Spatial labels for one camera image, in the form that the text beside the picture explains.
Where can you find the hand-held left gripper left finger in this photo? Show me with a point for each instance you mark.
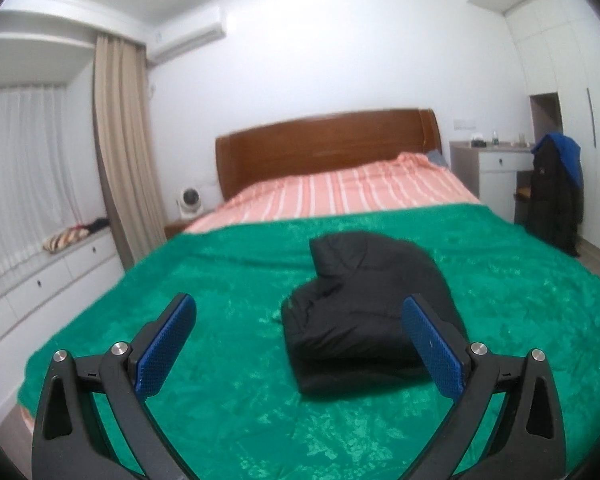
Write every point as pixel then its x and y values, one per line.
pixel 165 342

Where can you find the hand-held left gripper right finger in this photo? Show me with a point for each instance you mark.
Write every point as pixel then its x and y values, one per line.
pixel 432 342

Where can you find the black down jacket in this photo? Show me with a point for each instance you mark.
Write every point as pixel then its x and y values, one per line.
pixel 360 310

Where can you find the green patterned blanket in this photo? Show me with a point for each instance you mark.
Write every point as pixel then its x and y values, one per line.
pixel 230 270

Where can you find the brown nightstand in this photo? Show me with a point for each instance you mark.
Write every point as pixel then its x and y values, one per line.
pixel 180 227

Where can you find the white drawer cabinet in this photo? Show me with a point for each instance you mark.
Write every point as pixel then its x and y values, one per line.
pixel 55 280

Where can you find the dark cloth on windowsill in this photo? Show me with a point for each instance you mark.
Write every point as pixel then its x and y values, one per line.
pixel 96 224

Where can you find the striped cushion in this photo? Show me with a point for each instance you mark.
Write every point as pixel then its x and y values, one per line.
pixel 65 240

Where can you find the small white fan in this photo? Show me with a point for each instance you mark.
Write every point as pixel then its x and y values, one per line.
pixel 188 201

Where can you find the white desk with drawer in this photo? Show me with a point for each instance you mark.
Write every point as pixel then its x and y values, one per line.
pixel 495 175

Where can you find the black coat on chair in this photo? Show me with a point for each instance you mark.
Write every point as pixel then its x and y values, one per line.
pixel 550 205

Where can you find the pink striped bed sheet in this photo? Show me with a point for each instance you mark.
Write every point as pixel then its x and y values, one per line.
pixel 330 190

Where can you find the beige curtain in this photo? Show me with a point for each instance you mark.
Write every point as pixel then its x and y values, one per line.
pixel 125 160

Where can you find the small black box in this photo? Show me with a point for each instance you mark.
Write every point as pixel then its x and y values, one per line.
pixel 478 141

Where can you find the white sheer curtain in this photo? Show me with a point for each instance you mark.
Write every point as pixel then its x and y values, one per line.
pixel 35 170

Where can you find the brown wooden headboard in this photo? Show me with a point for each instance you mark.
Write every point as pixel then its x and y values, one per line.
pixel 320 145

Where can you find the white air conditioner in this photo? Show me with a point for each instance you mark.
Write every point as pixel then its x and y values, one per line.
pixel 190 35

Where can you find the white wardrobe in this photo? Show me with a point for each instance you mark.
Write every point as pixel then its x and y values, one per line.
pixel 555 35

